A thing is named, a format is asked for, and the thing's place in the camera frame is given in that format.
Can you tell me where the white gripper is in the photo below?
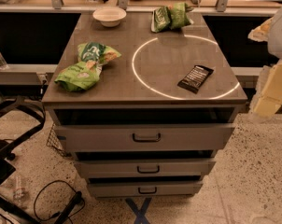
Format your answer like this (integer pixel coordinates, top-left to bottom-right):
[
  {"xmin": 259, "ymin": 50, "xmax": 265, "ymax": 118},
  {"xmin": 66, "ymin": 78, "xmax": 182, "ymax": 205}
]
[{"xmin": 252, "ymin": 60, "xmax": 282, "ymax": 117}]

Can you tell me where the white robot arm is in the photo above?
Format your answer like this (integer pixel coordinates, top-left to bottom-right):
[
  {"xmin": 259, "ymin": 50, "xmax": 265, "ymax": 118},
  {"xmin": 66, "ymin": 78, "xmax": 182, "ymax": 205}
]
[{"xmin": 248, "ymin": 7, "xmax": 282, "ymax": 119}]

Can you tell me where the green chip bag back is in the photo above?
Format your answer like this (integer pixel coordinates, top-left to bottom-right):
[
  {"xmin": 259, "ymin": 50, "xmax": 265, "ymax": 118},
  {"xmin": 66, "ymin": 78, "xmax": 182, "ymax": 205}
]
[{"xmin": 151, "ymin": 2, "xmax": 193, "ymax": 33}]

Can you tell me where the green rice chip bag front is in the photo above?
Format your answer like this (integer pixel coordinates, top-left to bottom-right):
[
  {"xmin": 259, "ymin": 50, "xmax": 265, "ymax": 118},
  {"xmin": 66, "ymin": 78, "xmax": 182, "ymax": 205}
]
[{"xmin": 54, "ymin": 42, "xmax": 121, "ymax": 91}]

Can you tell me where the black candy bar wrapper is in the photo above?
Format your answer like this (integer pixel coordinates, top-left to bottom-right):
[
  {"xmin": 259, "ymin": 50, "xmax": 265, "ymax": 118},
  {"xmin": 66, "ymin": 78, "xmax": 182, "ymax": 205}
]
[{"xmin": 177, "ymin": 65, "xmax": 214, "ymax": 93}]

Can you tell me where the top grey drawer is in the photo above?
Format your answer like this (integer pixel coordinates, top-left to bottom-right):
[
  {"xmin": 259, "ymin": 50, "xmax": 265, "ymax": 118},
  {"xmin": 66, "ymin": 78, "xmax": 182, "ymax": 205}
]
[{"xmin": 55, "ymin": 123, "xmax": 234, "ymax": 152}]

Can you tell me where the grey drawer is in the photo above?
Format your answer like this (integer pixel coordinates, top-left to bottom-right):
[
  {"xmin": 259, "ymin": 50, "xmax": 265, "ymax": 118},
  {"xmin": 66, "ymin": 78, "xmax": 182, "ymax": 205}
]
[
  {"xmin": 55, "ymin": 123, "xmax": 234, "ymax": 152},
  {"xmin": 75, "ymin": 159, "xmax": 216, "ymax": 178},
  {"xmin": 87, "ymin": 181, "xmax": 203, "ymax": 198}
]

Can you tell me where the grey drawer cabinet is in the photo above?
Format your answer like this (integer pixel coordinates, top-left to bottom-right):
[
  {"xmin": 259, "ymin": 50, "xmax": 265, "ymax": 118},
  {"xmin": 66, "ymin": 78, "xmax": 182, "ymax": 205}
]
[{"xmin": 43, "ymin": 12, "xmax": 247, "ymax": 185}]

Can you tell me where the white bowl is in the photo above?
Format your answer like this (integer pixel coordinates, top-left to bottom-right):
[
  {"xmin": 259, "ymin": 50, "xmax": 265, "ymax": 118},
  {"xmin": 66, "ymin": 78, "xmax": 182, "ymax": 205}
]
[{"xmin": 92, "ymin": 7, "xmax": 126, "ymax": 27}]

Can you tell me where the bottom grey drawer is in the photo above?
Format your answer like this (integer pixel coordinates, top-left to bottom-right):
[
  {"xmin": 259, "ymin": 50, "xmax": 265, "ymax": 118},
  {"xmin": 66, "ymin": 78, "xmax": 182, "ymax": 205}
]
[{"xmin": 87, "ymin": 181, "xmax": 203, "ymax": 198}]

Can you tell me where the middle grey drawer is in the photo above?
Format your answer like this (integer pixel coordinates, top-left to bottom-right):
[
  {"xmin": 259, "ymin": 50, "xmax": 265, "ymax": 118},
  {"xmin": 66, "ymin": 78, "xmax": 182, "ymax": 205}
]
[{"xmin": 75, "ymin": 159, "xmax": 216, "ymax": 178}]

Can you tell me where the black office chair base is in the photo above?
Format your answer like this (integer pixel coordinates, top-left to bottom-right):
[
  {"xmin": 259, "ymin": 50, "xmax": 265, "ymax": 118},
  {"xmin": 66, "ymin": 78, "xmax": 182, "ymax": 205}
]
[{"xmin": 0, "ymin": 96, "xmax": 46, "ymax": 224}]

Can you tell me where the wire mesh basket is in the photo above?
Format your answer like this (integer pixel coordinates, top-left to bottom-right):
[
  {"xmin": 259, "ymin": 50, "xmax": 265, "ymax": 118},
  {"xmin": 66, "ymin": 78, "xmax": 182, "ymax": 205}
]
[{"xmin": 46, "ymin": 125, "xmax": 70, "ymax": 158}]

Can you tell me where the black floor cable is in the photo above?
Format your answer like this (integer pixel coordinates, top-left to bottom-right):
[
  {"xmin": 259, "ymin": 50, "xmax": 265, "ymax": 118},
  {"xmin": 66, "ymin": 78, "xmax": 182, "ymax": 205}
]
[{"xmin": 33, "ymin": 179, "xmax": 86, "ymax": 224}]

